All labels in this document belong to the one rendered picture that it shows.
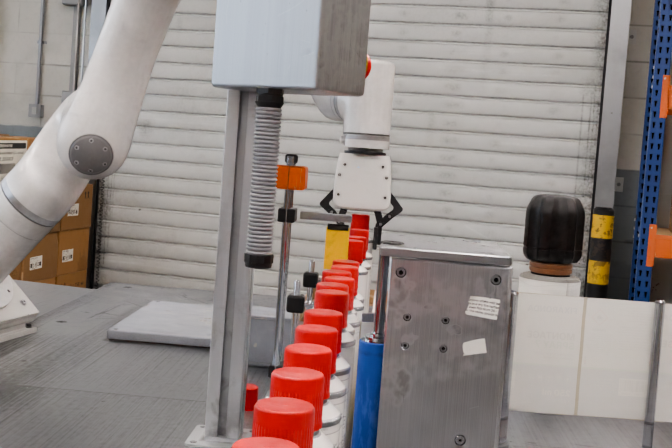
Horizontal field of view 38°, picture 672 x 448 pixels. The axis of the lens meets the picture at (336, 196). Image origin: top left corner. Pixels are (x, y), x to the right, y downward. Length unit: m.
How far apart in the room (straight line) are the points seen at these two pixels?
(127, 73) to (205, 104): 4.37
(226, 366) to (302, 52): 0.43
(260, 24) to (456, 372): 0.52
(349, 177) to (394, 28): 4.02
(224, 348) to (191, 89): 4.82
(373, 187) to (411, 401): 0.92
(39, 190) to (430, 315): 1.04
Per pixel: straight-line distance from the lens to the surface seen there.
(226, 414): 1.32
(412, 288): 0.83
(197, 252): 6.05
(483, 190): 5.60
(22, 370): 1.67
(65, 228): 5.62
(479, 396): 0.85
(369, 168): 1.73
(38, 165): 1.77
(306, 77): 1.13
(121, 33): 1.64
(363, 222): 1.74
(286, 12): 1.16
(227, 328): 1.29
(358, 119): 1.72
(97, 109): 1.65
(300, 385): 0.60
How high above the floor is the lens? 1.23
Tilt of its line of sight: 3 degrees down
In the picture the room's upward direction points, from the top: 4 degrees clockwise
